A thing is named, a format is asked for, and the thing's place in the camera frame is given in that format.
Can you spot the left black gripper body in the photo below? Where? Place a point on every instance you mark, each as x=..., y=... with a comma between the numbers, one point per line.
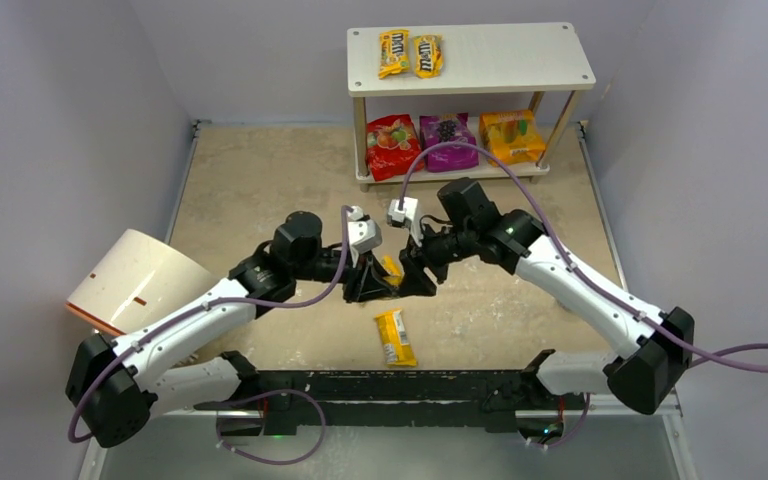
x=352, y=271

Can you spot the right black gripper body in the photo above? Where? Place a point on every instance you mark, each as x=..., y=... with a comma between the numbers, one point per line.
x=422, y=255

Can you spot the yellow candy bag back-side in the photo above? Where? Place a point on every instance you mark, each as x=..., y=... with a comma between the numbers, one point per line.
x=394, y=274

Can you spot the yellow candy bag front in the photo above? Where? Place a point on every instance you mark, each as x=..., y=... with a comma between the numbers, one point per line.
x=397, y=348

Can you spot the yellow candy bag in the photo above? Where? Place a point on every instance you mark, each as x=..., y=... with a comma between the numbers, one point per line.
x=428, y=56
x=397, y=348

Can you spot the red candy bag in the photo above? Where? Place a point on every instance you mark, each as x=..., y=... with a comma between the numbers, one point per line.
x=392, y=144

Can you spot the purple candy bag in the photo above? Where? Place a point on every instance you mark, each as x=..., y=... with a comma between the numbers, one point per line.
x=450, y=139

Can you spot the orange candy bag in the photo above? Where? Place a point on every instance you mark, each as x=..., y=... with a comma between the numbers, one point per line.
x=511, y=137

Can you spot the yellow M&M bag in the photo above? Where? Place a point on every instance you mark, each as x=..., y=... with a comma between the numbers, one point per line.
x=394, y=58

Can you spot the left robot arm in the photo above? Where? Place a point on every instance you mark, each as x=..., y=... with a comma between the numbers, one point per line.
x=117, y=385

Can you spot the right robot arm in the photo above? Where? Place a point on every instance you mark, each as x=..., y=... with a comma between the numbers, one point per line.
x=647, y=355

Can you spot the white two-tier shelf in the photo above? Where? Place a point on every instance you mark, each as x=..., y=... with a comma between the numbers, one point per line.
x=533, y=58

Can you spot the white cylindrical container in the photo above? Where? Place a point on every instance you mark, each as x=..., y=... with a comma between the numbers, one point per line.
x=139, y=281

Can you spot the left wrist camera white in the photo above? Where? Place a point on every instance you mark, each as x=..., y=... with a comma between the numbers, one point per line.
x=364, y=234

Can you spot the black base frame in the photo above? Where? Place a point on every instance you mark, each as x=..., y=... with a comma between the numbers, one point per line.
x=486, y=399

